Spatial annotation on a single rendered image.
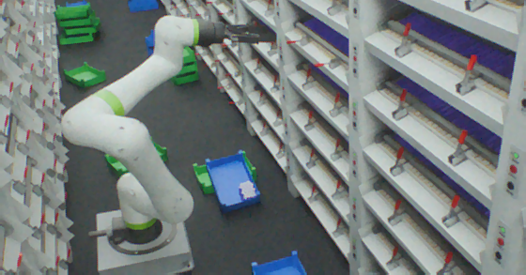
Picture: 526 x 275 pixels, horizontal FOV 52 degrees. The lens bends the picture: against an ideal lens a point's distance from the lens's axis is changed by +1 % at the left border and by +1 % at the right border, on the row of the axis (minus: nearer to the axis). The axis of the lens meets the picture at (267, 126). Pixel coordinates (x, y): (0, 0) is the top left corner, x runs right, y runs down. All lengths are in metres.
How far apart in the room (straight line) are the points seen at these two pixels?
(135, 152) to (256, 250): 1.10
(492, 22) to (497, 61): 0.21
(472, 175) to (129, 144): 0.91
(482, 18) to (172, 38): 1.02
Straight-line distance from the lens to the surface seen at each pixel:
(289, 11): 2.34
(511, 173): 1.27
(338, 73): 1.93
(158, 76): 1.87
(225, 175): 2.87
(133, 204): 1.95
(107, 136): 1.57
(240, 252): 2.51
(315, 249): 2.49
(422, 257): 1.76
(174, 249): 2.03
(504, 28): 1.19
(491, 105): 1.30
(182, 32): 1.85
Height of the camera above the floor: 1.69
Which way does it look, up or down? 29 degrees down
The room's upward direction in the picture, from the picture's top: 5 degrees counter-clockwise
